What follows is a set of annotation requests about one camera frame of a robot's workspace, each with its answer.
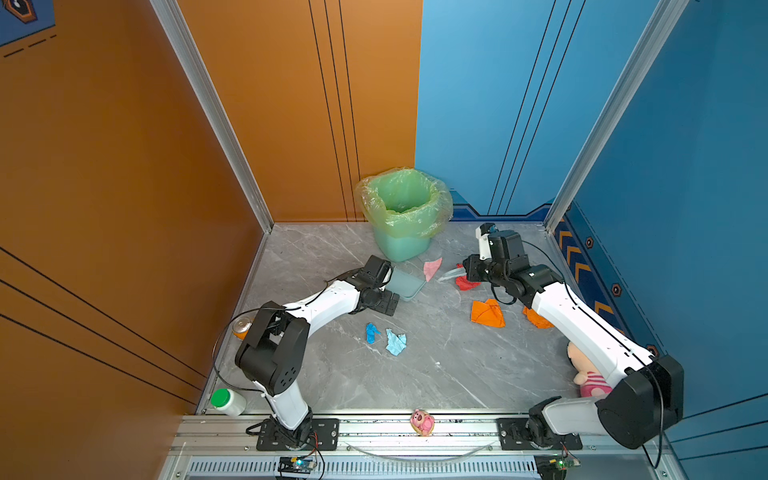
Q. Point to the plush doll pink dress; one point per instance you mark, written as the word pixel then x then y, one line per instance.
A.
pixel 590 381

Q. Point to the teal plastic dustpan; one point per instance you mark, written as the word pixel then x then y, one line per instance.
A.
pixel 405 285

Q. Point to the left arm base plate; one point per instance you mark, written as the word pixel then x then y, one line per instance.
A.
pixel 321 433

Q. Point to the green circuit board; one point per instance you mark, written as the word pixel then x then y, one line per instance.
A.
pixel 555 468
pixel 296 466

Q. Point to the left green circuit board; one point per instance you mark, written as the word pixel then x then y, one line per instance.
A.
pixel 296 466

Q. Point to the red paper scrap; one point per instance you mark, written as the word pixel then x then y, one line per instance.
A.
pixel 466 285

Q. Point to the right green circuit board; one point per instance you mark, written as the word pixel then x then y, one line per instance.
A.
pixel 555 468

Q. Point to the pink paper scrap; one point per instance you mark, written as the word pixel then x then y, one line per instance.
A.
pixel 430 268

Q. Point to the small blue paper scrap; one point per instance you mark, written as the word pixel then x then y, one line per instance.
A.
pixel 372 332

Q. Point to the green trash bin with bag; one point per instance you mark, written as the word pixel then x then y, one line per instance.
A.
pixel 406 209

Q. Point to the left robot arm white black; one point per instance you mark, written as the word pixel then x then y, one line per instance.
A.
pixel 272 352

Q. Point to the teal hand brush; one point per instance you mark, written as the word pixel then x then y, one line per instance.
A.
pixel 452 274

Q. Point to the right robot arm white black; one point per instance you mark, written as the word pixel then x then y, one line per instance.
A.
pixel 645 393

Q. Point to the orange paper scrap right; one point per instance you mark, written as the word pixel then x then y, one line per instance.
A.
pixel 536 320

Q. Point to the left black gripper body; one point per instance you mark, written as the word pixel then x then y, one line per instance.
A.
pixel 382 301

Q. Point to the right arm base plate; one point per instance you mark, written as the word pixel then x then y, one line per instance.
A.
pixel 522 433

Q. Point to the orange soda can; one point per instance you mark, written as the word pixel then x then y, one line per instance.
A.
pixel 240 327

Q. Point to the light cyan paper scrap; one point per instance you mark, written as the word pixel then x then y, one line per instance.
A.
pixel 396 343

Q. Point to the orange paper scrap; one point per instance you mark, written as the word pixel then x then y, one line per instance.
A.
pixel 536 320
pixel 488 313

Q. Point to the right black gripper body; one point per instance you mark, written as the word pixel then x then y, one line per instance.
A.
pixel 481 270

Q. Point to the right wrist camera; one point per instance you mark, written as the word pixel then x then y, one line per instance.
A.
pixel 482 234

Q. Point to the orange paper scrap left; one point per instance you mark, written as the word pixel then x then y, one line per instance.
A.
pixel 488 313

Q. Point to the white bottle green cap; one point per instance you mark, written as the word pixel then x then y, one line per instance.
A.
pixel 228 402

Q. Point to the pink pig toy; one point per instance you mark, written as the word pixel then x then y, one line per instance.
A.
pixel 422 422

